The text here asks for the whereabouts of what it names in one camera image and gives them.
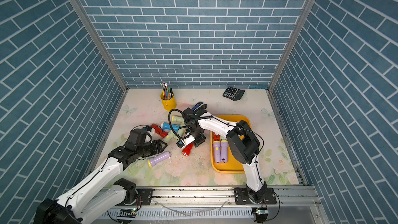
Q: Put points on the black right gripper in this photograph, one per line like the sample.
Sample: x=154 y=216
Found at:
x=199 y=141

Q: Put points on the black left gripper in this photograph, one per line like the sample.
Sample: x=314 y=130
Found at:
x=157 y=147

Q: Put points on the purple flashlight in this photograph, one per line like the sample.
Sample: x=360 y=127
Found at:
x=159 y=158
x=224 y=151
x=217 y=151

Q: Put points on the green flashlight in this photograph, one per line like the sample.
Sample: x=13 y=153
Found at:
x=171 y=137
x=182 y=131

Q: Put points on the red flashlight with white logo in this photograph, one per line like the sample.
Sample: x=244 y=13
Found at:
x=216 y=137

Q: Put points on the yellow plastic storage tray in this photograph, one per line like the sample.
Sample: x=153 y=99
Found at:
x=232 y=166

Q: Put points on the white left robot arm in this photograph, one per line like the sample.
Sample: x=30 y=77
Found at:
x=82 y=205

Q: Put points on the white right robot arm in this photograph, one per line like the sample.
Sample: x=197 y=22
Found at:
x=243 y=142

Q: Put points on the blue black stapler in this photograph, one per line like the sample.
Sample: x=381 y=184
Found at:
x=199 y=105

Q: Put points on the green flashlight horizontal top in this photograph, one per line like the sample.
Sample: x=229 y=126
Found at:
x=177 y=119

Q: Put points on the yellow pen holder cup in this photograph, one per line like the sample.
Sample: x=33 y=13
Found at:
x=168 y=104

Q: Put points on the blue flashlight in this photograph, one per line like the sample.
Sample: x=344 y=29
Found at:
x=167 y=126

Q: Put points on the pens in cup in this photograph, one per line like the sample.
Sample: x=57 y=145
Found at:
x=167 y=92

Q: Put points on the black desk calculator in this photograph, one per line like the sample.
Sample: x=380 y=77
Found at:
x=233 y=94

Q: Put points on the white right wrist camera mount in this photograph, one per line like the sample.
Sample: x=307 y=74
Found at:
x=183 y=143

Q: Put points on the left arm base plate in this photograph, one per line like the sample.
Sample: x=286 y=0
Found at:
x=138 y=197

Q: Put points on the aluminium front rail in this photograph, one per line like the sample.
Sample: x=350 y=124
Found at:
x=207 y=196

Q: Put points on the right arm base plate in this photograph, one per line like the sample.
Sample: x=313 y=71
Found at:
x=245 y=196

